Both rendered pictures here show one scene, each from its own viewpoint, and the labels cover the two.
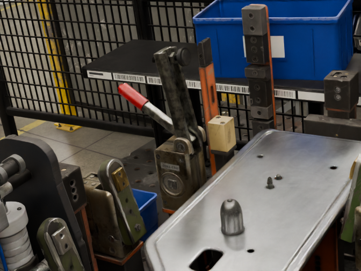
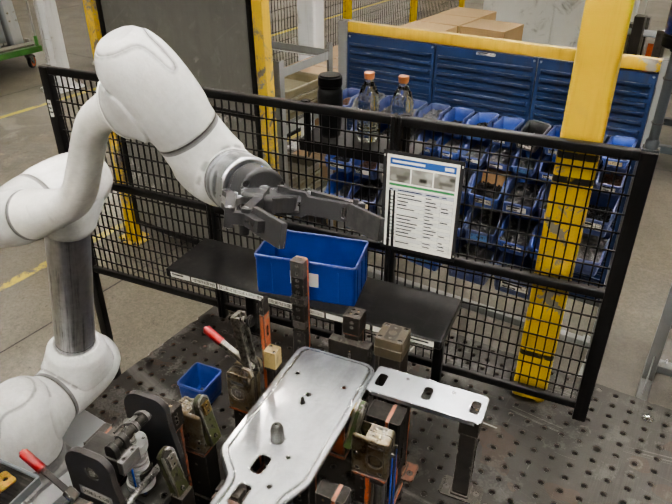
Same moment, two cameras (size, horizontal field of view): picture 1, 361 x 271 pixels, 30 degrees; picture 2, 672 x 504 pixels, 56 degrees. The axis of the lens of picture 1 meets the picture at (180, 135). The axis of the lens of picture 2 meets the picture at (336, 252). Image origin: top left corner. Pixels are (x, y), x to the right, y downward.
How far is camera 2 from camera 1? 0.61 m
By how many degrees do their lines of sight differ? 11
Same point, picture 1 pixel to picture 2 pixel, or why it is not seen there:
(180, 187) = (243, 396)
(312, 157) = (331, 377)
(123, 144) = not seen: hidden behind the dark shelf
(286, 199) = (312, 414)
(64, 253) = (173, 468)
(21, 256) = (143, 466)
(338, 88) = (351, 322)
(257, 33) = (299, 277)
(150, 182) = (214, 348)
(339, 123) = (351, 345)
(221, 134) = (272, 359)
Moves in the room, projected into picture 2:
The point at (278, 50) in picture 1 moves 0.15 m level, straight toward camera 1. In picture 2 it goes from (313, 282) to (313, 314)
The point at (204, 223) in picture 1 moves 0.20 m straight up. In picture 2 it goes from (259, 433) to (253, 365)
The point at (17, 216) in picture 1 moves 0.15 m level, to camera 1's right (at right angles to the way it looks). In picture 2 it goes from (142, 444) to (217, 434)
